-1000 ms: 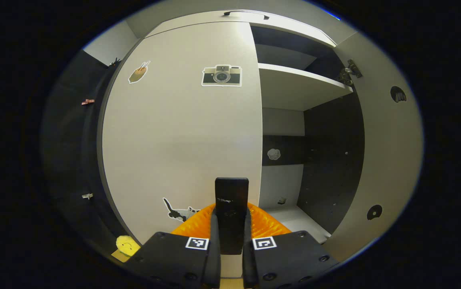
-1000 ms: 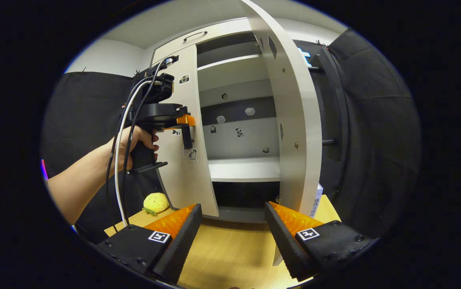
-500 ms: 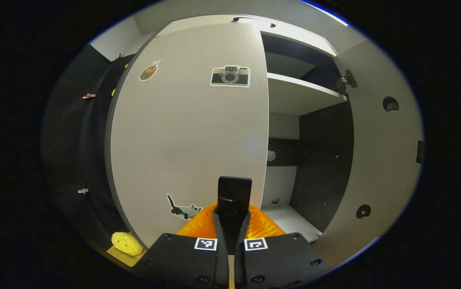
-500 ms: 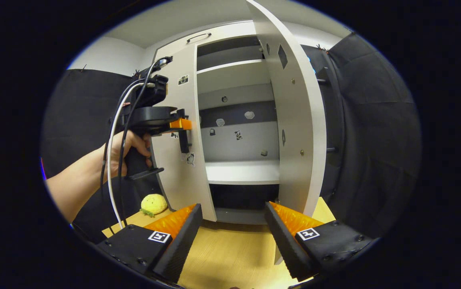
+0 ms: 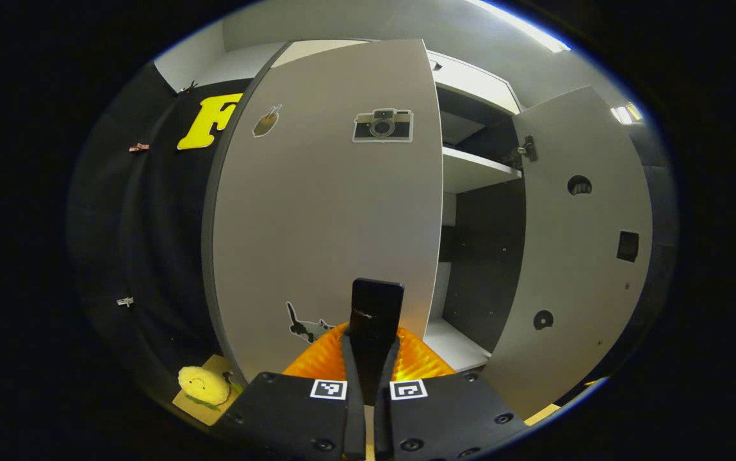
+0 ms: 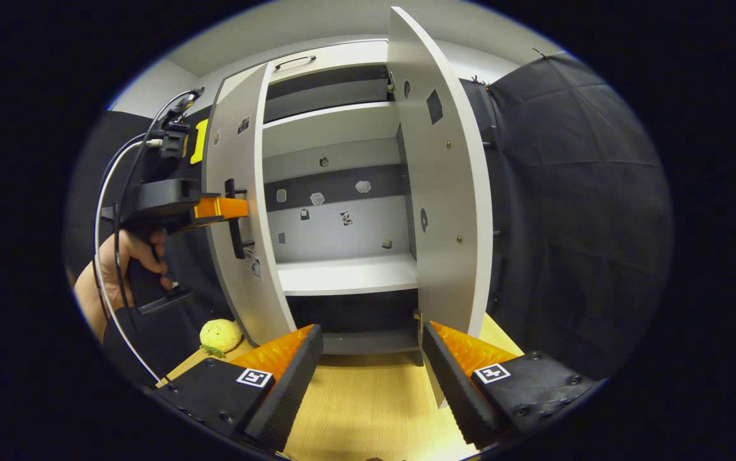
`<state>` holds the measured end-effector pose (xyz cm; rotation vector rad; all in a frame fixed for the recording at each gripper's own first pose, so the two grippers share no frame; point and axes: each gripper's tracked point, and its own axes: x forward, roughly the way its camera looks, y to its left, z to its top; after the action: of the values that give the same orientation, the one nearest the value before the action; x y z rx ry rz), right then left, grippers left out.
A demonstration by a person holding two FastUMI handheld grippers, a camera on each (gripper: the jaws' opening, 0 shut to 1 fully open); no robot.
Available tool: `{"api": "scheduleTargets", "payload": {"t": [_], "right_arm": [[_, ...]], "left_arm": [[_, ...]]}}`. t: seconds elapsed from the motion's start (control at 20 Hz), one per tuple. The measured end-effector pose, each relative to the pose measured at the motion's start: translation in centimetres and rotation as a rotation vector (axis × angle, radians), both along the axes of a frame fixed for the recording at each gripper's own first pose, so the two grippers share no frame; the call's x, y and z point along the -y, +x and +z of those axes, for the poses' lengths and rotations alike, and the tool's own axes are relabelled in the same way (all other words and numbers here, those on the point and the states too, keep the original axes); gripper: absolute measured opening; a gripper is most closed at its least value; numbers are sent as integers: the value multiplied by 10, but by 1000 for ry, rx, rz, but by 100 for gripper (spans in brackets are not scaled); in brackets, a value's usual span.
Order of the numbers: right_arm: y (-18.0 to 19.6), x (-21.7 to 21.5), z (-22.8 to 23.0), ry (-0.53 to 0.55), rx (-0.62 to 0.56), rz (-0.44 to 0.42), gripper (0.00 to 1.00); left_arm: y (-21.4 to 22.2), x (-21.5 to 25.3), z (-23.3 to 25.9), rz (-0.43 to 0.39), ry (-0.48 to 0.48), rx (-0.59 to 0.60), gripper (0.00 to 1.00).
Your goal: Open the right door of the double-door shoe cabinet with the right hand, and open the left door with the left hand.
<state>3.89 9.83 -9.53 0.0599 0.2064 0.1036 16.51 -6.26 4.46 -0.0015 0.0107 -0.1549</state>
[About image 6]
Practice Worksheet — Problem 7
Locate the black backdrop cloth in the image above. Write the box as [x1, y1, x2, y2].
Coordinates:
[63, 54, 675, 391]

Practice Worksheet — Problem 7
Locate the yellow plush toy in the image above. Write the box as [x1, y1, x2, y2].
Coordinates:
[199, 318, 243, 358]

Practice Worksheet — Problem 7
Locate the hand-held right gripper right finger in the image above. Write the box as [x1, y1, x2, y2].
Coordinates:
[421, 320, 601, 449]

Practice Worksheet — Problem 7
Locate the white shoe cabinet door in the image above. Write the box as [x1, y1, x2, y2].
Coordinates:
[204, 62, 298, 346]
[386, 6, 493, 408]

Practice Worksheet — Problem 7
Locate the white cabinet shelf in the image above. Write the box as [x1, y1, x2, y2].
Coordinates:
[262, 101, 402, 158]
[276, 253, 420, 296]

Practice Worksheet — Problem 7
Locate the black cable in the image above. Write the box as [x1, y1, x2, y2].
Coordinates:
[111, 88, 205, 314]

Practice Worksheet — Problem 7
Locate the white cable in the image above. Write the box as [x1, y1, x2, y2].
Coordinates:
[94, 138, 163, 385]

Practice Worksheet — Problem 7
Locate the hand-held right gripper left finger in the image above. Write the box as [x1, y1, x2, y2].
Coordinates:
[156, 323, 325, 452]

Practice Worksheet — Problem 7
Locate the black door handle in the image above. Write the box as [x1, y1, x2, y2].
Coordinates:
[224, 178, 256, 260]

